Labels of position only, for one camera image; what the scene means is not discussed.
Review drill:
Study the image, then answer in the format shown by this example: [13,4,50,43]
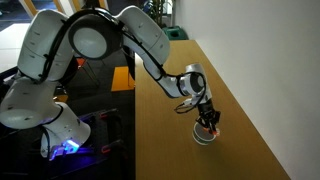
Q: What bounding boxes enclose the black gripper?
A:
[195,103,222,134]

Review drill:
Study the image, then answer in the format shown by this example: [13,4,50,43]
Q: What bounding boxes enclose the orange marker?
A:
[201,125,220,136]

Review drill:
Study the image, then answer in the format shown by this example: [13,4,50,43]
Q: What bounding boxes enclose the green bin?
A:
[162,25,189,42]

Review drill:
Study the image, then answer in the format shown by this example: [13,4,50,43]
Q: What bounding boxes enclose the potted plant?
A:
[143,0,174,28]

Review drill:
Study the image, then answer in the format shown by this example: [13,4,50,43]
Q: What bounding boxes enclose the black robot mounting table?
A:
[0,108,134,180]

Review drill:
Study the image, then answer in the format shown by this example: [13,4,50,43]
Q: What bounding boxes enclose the chair with orange seat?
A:
[74,56,103,89]

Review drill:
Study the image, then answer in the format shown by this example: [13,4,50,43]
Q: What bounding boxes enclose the white office table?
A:
[0,22,33,73]

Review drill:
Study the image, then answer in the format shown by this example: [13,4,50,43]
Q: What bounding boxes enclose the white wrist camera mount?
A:
[183,97,202,108]

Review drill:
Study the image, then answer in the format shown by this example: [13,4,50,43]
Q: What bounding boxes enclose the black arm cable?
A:
[43,8,208,115]

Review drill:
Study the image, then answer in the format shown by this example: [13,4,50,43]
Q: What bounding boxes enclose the orange-handled clamp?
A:
[99,111,118,121]
[101,144,113,155]

